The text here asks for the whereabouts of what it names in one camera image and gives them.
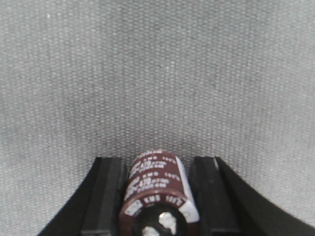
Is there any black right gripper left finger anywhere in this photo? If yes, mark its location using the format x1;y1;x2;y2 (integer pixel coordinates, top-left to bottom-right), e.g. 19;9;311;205
39;157;126;236

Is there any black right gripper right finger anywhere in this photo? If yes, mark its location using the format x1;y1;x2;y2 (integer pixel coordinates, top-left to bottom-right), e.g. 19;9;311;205
189;156;315;236

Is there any dark brown cylindrical capacitor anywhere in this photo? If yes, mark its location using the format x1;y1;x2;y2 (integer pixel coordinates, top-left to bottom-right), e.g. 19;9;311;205
119;149;200;236

